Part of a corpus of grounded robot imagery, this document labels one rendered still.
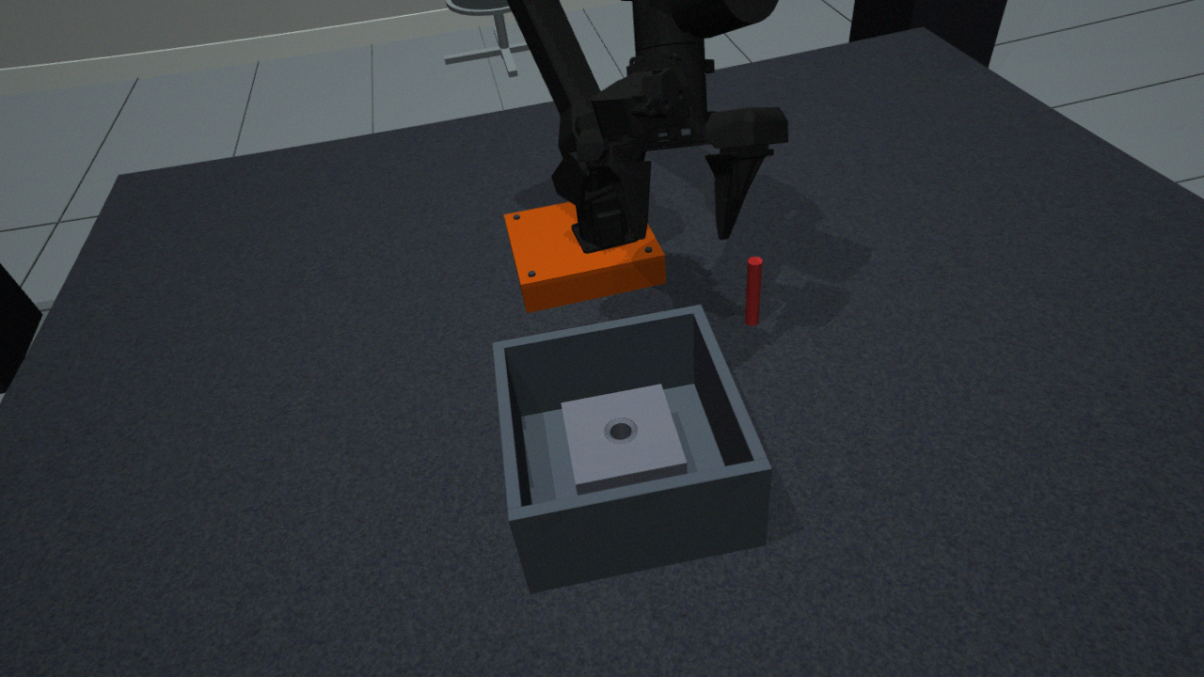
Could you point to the red peg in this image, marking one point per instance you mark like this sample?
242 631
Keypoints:
752 304

